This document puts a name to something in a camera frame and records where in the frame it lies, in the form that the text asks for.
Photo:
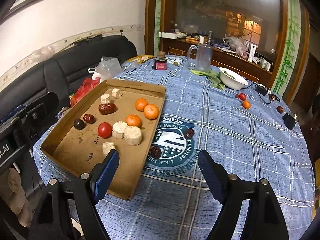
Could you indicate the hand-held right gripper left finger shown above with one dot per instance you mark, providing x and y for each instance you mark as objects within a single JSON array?
[{"x": 108, "y": 172}]

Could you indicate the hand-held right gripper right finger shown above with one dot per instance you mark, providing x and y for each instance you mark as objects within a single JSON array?
[{"x": 212, "y": 180}]

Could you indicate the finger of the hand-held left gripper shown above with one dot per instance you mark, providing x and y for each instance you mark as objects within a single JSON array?
[{"x": 45, "y": 102}]

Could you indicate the shallow cardboard box tray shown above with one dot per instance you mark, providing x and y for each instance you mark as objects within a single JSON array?
[{"x": 75, "y": 155}]

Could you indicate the dark purple plum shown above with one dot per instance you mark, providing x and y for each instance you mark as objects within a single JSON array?
[{"x": 79, "y": 124}]

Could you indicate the dried red date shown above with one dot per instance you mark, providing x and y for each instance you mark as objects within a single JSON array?
[
  {"x": 107, "y": 108},
  {"x": 189, "y": 133},
  {"x": 280, "y": 109},
  {"x": 89, "y": 118},
  {"x": 155, "y": 151}
]

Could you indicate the orange mandarin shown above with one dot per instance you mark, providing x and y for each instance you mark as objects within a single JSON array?
[
  {"x": 246, "y": 104},
  {"x": 133, "y": 120},
  {"x": 151, "y": 111},
  {"x": 141, "y": 104}
]

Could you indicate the person's left hand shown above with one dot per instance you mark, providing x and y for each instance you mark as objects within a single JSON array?
[{"x": 17, "y": 192}]

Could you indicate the red plastic bag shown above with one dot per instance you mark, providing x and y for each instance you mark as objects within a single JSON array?
[{"x": 83, "y": 91}]

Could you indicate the black leather sofa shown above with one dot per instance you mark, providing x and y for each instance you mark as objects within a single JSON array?
[{"x": 75, "y": 62}]

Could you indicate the white plastic bag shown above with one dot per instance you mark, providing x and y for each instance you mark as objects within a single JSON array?
[{"x": 96, "y": 75}]

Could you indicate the small pale yam piece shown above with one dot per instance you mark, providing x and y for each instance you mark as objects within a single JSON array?
[
  {"x": 105, "y": 98},
  {"x": 116, "y": 93}
]

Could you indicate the clear plastic bag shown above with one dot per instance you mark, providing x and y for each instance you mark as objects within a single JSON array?
[{"x": 108, "y": 67}]

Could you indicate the black power adapter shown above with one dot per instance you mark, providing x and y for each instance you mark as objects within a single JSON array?
[
  {"x": 261, "y": 88},
  {"x": 289, "y": 120}
]

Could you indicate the white bowl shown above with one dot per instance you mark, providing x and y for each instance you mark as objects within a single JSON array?
[{"x": 232, "y": 81}]

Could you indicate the green leafy vegetable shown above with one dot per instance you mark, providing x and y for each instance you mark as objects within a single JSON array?
[{"x": 213, "y": 77}]

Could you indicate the yellow snack packet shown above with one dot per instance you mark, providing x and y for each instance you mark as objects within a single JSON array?
[{"x": 140, "y": 58}]

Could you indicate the dark jar with pink label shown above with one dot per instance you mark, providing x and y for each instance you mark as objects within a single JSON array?
[{"x": 160, "y": 65}]

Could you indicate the clear glass pitcher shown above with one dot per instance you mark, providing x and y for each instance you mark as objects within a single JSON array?
[{"x": 203, "y": 58}]

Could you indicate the wooden sideboard cabinet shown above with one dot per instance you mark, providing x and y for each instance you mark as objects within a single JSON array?
[{"x": 225, "y": 57}]

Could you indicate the round patterned lid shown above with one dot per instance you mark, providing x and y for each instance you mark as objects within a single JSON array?
[{"x": 172, "y": 60}]

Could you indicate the small white boxes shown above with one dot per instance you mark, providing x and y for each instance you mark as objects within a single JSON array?
[{"x": 265, "y": 63}]

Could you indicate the white bottle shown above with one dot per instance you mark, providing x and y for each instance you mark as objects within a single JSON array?
[{"x": 253, "y": 52}]

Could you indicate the translucent plastic bag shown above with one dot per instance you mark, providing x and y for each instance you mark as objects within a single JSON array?
[{"x": 236, "y": 46}]

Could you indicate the white paper roll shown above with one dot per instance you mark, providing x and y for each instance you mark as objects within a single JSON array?
[{"x": 202, "y": 40}]

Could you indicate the dark glass bottle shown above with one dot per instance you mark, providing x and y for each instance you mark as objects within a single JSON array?
[{"x": 210, "y": 38}]

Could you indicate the flat white box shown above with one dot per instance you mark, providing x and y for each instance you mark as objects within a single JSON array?
[{"x": 170, "y": 35}]

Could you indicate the wooden framed glass partition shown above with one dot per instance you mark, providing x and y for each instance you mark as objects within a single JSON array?
[{"x": 200, "y": 5}]

